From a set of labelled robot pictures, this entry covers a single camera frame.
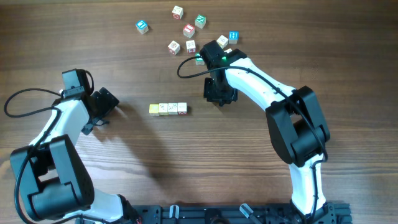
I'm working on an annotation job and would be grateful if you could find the red A wooden block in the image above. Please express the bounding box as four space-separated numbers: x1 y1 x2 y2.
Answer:
177 102 188 115

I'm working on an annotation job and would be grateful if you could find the white fish wooden block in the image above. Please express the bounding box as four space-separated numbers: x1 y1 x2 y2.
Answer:
167 103 178 115

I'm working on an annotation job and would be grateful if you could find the yellow top wooden block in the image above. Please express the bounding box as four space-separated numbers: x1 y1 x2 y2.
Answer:
149 104 159 116

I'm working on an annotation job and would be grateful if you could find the white yellow edged block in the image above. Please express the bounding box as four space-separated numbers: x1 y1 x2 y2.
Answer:
159 103 169 116

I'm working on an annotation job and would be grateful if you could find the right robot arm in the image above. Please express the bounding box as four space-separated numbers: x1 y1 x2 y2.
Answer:
200 40 330 223

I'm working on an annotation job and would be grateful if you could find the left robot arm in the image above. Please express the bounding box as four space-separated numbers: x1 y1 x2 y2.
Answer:
10 69 142 223

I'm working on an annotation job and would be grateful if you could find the green Z wooden block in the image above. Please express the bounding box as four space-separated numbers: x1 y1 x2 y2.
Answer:
195 53 205 65

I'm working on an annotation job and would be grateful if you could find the yellow K wooden block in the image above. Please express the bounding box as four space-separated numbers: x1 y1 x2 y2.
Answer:
216 35 229 49

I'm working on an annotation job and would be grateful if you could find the red nine wooden block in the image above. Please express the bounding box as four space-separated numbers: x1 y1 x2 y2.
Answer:
186 40 196 53

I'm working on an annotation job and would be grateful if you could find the blue H wooden block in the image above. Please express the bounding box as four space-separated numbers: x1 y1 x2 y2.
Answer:
228 31 239 44

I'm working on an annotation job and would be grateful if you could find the red Q wooden block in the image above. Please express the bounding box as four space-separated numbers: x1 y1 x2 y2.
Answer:
168 40 181 55

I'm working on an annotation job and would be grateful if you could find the red I letter block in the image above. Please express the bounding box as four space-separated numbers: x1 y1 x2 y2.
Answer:
183 24 195 39

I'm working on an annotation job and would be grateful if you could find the green N letter block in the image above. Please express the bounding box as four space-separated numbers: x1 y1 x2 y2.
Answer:
195 14 206 29

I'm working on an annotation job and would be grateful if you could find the red letter block top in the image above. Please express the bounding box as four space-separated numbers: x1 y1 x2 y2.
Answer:
172 6 183 20

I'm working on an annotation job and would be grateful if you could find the blue letter block far left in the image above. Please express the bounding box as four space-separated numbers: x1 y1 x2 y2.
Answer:
136 20 149 34

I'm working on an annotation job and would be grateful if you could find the left black camera cable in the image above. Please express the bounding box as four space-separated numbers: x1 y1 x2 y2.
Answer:
3 88 63 224

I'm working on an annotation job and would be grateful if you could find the black camera cable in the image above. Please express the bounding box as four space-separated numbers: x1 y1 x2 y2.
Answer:
3 88 63 224
177 55 329 223

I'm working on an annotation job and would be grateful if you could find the right black camera cable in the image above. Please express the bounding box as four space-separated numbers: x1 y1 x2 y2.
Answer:
177 55 329 223

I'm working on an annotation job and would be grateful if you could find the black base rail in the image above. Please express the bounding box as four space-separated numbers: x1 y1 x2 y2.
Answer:
75 203 352 224

